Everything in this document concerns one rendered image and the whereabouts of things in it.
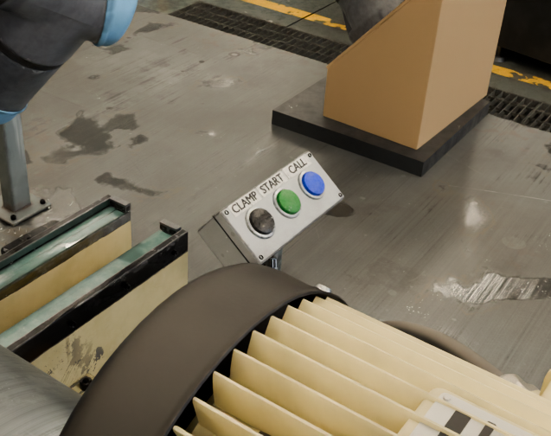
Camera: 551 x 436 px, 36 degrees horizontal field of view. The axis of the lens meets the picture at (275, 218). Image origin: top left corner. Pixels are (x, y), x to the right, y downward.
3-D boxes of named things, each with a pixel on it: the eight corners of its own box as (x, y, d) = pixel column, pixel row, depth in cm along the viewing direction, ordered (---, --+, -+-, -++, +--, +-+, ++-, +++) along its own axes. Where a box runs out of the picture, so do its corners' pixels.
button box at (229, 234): (235, 284, 91) (262, 264, 88) (195, 231, 91) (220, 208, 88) (321, 215, 103) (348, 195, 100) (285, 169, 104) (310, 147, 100)
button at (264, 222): (255, 244, 90) (265, 237, 89) (238, 221, 90) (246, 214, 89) (272, 232, 92) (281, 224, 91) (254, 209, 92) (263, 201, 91)
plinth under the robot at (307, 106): (420, 176, 153) (423, 162, 152) (271, 124, 167) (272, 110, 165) (487, 114, 176) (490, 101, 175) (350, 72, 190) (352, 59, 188)
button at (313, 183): (307, 205, 97) (316, 197, 96) (291, 183, 97) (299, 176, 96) (321, 194, 99) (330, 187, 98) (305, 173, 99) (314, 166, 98)
